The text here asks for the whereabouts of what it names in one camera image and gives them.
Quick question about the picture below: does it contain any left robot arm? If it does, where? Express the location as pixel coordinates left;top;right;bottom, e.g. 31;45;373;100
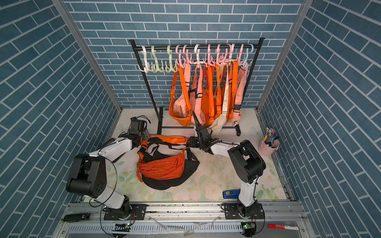
66;115;150;220

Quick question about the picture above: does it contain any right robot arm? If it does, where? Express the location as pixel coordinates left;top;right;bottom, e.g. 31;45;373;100
187;113;266;219

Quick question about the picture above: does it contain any white plastic hook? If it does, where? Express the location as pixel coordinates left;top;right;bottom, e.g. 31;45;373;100
139;46;150;73

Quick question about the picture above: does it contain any green plastic hook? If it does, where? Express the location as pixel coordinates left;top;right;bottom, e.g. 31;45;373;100
151;46;164;73
164;45;178;73

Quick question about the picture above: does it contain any blue black stapler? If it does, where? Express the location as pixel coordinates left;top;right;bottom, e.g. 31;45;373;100
222;189;240;199

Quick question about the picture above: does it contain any pink pen cup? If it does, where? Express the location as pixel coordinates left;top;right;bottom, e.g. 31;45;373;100
258;128;280;157

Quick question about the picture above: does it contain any black clothes rack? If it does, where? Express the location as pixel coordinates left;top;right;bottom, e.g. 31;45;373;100
129;37;266;136

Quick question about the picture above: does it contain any black remote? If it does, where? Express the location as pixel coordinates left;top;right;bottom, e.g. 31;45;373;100
63;213;91;222

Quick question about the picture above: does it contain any red white marker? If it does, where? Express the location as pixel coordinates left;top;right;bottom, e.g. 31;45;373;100
268;224;300;231

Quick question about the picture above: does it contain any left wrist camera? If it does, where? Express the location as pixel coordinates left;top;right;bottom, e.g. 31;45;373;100
129;117;147;135

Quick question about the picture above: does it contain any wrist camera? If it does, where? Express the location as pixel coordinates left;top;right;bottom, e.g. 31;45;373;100
195;125;210;141
129;117;147;135

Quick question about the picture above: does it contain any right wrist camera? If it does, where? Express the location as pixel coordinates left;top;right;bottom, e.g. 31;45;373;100
195;125;210;141

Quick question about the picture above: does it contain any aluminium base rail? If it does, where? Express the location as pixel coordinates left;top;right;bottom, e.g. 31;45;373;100
53;200;314;238

